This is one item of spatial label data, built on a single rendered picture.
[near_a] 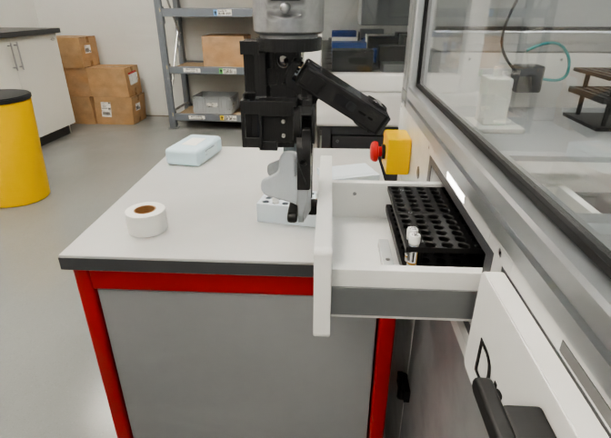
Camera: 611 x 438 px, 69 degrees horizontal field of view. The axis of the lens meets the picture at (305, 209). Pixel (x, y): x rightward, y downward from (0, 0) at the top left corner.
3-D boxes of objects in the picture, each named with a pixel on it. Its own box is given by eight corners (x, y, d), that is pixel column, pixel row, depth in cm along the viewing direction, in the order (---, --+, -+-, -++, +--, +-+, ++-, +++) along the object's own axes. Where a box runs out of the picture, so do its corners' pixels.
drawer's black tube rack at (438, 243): (400, 295, 50) (405, 246, 48) (384, 225, 66) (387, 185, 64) (601, 302, 49) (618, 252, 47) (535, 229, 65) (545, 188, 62)
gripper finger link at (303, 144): (296, 183, 54) (296, 110, 51) (311, 184, 54) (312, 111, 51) (294, 193, 49) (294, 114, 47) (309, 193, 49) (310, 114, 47)
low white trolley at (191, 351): (133, 528, 105) (56, 254, 73) (202, 345, 162) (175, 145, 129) (377, 542, 103) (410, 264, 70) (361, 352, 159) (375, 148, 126)
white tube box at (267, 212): (256, 221, 84) (255, 203, 83) (270, 204, 92) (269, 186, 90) (320, 228, 82) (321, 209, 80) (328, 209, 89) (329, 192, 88)
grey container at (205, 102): (193, 114, 438) (191, 96, 430) (203, 107, 465) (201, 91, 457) (232, 114, 433) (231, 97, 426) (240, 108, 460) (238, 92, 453)
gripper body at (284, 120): (253, 135, 56) (248, 34, 51) (320, 136, 56) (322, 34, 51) (242, 154, 49) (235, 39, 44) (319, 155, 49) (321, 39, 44)
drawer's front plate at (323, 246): (313, 339, 46) (314, 249, 42) (319, 217, 73) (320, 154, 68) (329, 340, 46) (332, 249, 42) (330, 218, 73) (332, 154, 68)
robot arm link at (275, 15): (325, -7, 49) (324, -9, 42) (324, 36, 51) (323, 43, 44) (257, -7, 49) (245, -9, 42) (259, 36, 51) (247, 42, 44)
